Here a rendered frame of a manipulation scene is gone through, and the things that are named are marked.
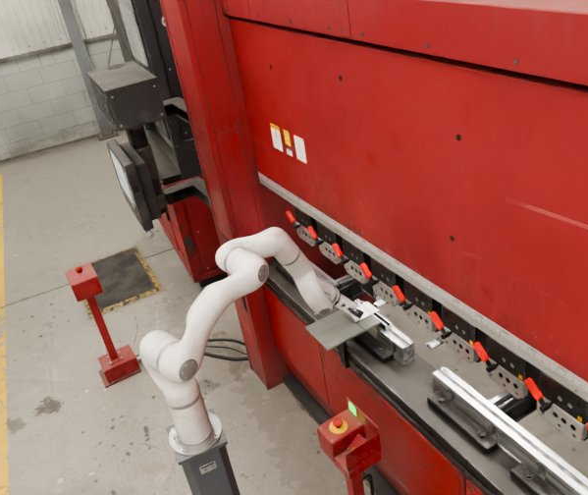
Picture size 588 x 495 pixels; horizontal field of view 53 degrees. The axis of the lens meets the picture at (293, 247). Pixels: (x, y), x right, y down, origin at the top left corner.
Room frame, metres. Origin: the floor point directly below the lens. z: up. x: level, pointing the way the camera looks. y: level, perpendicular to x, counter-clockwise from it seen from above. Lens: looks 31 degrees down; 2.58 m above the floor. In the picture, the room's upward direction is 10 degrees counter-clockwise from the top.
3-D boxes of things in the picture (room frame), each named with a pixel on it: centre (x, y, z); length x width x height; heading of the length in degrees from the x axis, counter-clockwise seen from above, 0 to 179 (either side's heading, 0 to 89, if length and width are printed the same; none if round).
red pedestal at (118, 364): (3.11, 1.30, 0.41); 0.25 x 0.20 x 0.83; 115
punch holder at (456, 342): (1.50, -0.52, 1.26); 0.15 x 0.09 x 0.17; 25
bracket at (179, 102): (3.08, 0.51, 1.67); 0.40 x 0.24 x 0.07; 25
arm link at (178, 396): (1.52, 0.47, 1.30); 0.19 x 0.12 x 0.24; 40
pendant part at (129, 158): (2.88, 0.75, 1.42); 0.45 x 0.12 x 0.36; 22
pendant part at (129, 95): (2.95, 0.69, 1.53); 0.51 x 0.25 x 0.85; 22
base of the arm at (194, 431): (1.49, 0.45, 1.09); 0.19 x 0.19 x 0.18
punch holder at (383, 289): (1.86, -0.35, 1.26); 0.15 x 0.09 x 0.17; 25
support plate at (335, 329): (1.96, -0.15, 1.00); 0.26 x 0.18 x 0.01; 115
